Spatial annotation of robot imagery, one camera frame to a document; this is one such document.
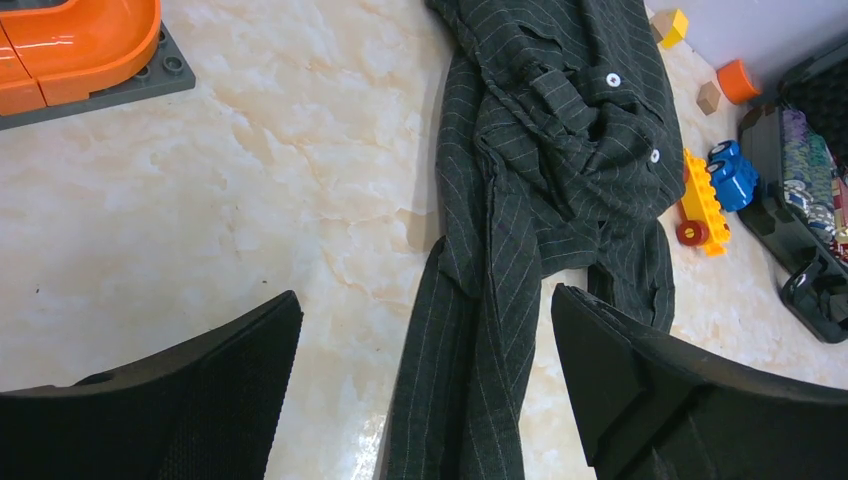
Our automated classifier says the orange cylinder cup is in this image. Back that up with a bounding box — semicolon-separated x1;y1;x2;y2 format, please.
716;59;762;105

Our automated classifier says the small wooden block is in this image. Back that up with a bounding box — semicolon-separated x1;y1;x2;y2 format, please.
696;81;722;116

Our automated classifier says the dark grey studded baseplate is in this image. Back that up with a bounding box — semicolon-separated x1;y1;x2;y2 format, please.
1;23;196;130

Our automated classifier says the yellow toy brick car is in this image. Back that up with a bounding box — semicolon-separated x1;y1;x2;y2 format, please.
676;148;731;257

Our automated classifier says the blue toy brick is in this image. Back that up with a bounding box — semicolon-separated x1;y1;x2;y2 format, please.
707;140;759;212

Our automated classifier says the dark pinstriped garment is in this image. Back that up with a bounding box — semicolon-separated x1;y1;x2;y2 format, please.
384;1;684;479

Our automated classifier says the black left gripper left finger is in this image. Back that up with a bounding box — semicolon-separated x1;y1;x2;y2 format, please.
1;291;303;479

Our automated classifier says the orange curved toy track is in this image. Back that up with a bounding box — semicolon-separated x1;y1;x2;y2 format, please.
1;0;161;116

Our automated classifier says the yellow cube block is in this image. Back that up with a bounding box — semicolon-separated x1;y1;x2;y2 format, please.
650;9;689;49

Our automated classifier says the black poker chip case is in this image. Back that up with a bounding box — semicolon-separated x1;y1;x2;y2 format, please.
738;44;847;344

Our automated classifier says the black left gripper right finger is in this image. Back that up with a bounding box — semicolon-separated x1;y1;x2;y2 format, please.
551;285;847;479

